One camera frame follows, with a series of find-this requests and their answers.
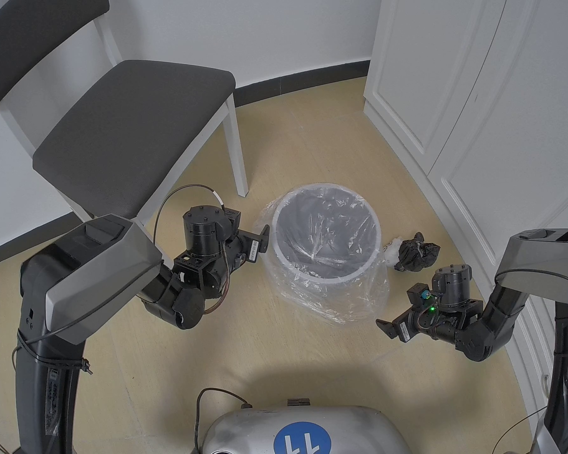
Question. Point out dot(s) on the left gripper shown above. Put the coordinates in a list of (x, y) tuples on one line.
[(253, 246)]

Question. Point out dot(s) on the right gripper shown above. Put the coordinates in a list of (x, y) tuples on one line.
[(419, 327)]

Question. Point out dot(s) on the clear plastic bag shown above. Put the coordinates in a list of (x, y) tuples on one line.
[(359, 305)]

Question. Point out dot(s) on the black plastic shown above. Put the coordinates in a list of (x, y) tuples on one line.
[(416, 253)]

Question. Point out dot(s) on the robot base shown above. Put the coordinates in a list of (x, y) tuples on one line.
[(246, 433)]

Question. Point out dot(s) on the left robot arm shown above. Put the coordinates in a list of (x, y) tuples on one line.
[(94, 272)]

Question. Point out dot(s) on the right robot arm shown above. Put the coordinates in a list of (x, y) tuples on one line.
[(539, 272)]

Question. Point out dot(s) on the white trash bin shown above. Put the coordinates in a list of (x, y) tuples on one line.
[(326, 279)]

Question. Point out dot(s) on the grey white chair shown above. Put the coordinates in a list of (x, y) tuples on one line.
[(123, 126)]

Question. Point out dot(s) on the white wardrobe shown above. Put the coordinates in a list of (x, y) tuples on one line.
[(454, 64)]

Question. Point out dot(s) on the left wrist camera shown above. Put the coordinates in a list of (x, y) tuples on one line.
[(232, 220)]

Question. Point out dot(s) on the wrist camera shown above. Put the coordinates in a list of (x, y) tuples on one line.
[(232, 220), (416, 296)]

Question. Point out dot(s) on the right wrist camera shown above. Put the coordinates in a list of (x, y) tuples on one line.
[(416, 296)]

